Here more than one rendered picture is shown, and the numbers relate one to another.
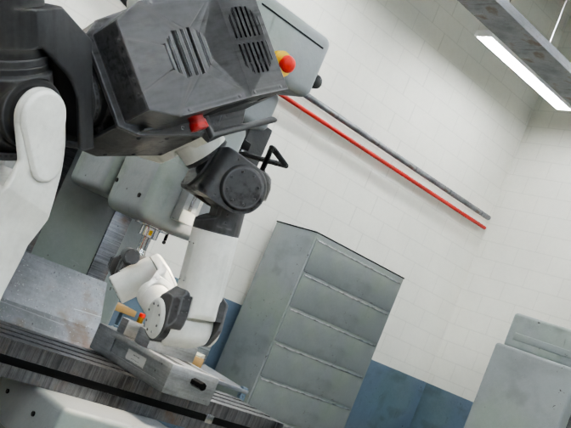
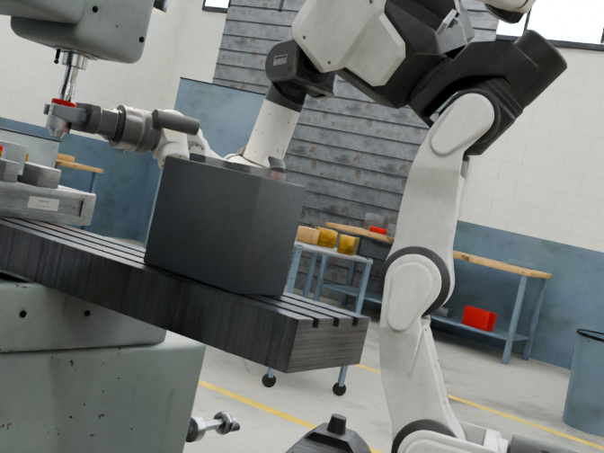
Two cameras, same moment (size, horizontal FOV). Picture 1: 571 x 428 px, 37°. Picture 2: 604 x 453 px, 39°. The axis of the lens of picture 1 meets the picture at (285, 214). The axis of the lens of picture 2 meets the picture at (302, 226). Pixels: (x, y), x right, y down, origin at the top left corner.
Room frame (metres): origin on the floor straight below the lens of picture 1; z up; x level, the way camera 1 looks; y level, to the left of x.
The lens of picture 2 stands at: (2.20, 2.02, 1.15)
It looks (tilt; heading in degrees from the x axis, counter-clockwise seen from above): 2 degrees down; 250
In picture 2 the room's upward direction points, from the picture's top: 13 degrees clockwise
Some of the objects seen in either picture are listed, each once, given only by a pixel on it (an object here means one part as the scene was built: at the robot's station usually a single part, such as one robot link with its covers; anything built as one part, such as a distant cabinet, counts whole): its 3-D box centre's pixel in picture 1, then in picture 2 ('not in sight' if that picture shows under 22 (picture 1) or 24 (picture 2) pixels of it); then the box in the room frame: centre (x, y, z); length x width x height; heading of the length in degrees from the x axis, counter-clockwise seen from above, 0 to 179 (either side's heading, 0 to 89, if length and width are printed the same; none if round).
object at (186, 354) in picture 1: (166, 345); (23, 171); (2.15, 0.14, 1.06); 0.15 x 0.06 x 0.04; 131
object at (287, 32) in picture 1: (228, 42); not in sight; (2.12, 0.30, 1.81); 0.47 x 0.26 x 0.16; 39
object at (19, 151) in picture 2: not in sight; (5, 156); (2.19, 0.18, 1.08); 0.06 x 0.05 x 0.06; 131
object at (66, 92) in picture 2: (144, 241); (71, 72); (2.11, 0.29, 1.27); 0.03 x 0.03 x 0.11
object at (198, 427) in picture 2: not in sight; (212, 424); (1.61, 0.07, 0.55); 0.22 x 0.06 x 0.06; 39
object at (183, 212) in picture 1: (197, 181); not in sight; (2.02, 0.22, 1.44); 0.04 x 0.04 x 0.21; 39
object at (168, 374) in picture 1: (155, 355); (11, 186); (2.17, 0.16, 1.02); 0.35 x 0.15 x 0.11; 41
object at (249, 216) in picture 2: not in sight; (224, 221); (1.83, 0.63, 1.07); 0.22 x 0.12 x 0.20; 123
